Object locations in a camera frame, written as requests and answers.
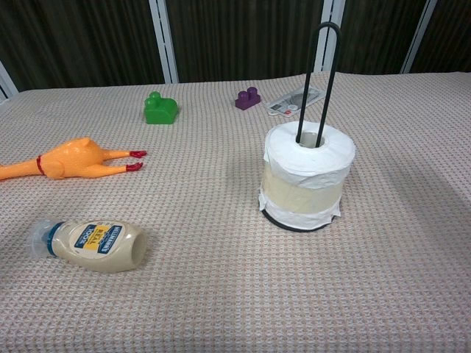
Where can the orange rubber chicken toy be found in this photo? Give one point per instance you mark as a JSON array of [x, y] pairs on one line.
[[73, 158]]

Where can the purple plastic building block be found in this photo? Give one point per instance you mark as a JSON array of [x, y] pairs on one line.
[[247, 101]]

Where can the mayonnaise squeeze bottle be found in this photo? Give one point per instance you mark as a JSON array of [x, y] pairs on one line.
[[110, 246]]

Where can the white metal frame post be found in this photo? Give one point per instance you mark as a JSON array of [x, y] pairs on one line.
[[5, 82], [329, 13], [419, 36], [163, 40]]

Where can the white paper roll with tape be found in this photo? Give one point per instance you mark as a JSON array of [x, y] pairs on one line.
[[305, 173]]

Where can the green plastic building block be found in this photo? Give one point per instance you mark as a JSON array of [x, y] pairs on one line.
[[160, 112]]

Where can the dark pleated curtain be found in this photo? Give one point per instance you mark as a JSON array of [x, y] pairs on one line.
[[92, 40]]

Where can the beige woven tablecloth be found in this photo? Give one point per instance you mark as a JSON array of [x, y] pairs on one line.
[[206, 294]]

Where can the silver printed flat packet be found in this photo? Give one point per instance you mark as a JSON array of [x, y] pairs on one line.
[[285, 104]]

